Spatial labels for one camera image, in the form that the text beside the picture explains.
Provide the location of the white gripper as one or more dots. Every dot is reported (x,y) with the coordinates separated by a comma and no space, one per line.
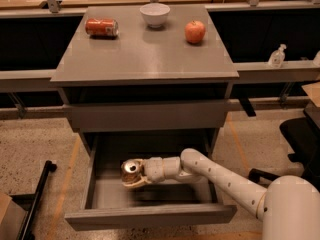
(154,169)

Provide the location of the gold orange soda can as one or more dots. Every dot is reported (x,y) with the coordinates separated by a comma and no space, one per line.
(128,171)

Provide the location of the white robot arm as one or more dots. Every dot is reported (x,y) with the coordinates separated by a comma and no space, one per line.
(289,207)

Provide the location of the open grey middle drawer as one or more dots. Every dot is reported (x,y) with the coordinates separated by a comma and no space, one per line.
(107,204)

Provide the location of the closed grey top drawer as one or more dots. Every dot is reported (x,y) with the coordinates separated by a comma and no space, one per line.
(147,116)

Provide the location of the grey drawer cabinet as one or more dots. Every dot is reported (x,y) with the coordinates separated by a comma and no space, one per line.
(154,53)

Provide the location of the red orange lying can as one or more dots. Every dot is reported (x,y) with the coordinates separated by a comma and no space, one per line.
(102,27)

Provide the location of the cardboard box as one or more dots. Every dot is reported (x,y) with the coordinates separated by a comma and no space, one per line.
(11,218)

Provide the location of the red apple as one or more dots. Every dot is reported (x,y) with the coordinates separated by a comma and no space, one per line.
(194,32)

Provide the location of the white ceramic bowl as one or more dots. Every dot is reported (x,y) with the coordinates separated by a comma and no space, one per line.
(155,14)

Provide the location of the black office chair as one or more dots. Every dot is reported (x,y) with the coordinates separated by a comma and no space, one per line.
(303,136)

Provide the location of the clear sanitizer pump bottle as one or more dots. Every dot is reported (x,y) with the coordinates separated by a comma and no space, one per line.
(277,57)

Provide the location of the black cart frame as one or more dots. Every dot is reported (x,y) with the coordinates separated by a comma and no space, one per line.
(30,202)

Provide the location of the grey metal rail shelf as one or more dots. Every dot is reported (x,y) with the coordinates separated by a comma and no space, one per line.
(245,73)

